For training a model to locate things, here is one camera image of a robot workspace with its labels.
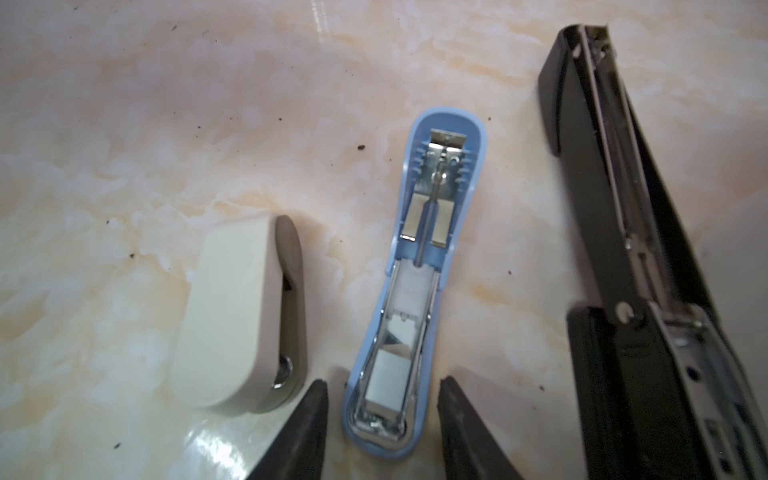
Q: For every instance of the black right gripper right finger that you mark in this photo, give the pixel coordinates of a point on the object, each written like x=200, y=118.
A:
x=469, y=450

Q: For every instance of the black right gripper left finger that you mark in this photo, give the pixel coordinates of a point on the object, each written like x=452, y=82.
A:
x=298, y=450

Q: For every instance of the white plastic tray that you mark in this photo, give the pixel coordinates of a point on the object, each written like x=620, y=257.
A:
x=733, y=256

